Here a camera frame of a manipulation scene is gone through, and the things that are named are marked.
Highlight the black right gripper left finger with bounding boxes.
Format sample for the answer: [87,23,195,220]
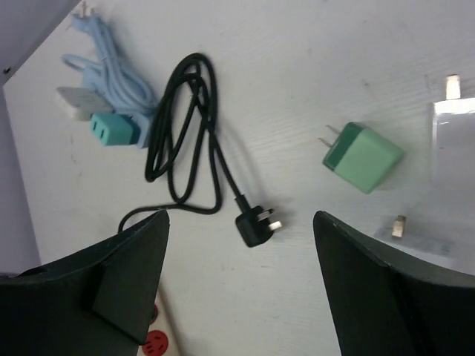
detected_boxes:
[1,211,170,355]

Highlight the mint green plug adapter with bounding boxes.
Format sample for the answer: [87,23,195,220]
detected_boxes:
[321,122,405,194]

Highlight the light blue cable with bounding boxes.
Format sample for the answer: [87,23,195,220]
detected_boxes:
[60,7,159,119]

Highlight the black power cable with plug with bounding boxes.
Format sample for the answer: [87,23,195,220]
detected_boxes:
[117,53,284,249]

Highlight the white adapter on blue strip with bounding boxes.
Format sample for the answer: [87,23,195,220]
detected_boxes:
[56,87,114,122]

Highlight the large white charger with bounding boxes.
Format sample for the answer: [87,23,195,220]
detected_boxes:
[430,74,474,188]

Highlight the light blue power strip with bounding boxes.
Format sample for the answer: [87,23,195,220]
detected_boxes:
[82,67,157,149]

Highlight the teal plug adapter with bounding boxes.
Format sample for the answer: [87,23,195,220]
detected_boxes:
[91,113,140,146]

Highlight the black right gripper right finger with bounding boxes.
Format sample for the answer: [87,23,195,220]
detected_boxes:
[313,211,474,355]

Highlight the beige power strip red sockets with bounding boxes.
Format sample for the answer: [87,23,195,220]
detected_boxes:
[137,287,183,356]

